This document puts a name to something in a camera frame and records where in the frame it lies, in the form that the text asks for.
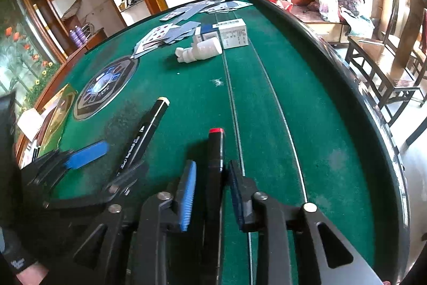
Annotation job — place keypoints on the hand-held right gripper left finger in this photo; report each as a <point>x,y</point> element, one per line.
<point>187,201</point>

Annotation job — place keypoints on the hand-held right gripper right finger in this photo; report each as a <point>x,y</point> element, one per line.
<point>235,196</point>

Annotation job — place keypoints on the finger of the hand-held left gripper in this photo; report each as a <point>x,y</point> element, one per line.
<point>87,154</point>
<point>131,173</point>

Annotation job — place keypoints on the black marker cream cap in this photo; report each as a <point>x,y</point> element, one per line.
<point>143,134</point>

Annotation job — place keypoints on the black marker red cap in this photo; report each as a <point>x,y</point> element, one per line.
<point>216,151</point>

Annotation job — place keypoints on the person's left forearm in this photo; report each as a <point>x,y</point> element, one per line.
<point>16,260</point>

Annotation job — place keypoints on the gold box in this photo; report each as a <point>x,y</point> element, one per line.
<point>57,118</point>

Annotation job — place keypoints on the round table centre emblem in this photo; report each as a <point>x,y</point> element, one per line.
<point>105,88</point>

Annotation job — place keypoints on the purple bottle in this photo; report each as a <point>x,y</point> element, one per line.
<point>81,34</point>
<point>74,35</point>

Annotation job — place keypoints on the white plastic bottle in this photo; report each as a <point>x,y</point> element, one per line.
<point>199,50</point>

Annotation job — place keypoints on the spread of playing cards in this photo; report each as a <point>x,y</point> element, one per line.
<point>173,28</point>

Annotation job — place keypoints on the blue and white box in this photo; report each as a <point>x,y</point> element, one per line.
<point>206,33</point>

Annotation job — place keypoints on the white medicine box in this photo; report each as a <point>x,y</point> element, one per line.
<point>234,34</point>

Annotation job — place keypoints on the wooden chair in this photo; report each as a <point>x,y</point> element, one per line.
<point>418,31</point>
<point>383,68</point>

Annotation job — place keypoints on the red bag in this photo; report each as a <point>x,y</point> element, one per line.
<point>285,5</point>

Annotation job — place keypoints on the pile of clothes and bags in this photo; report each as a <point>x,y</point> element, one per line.
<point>350,8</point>

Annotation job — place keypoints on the flower wall poster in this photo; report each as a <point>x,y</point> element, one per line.
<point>20,51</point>

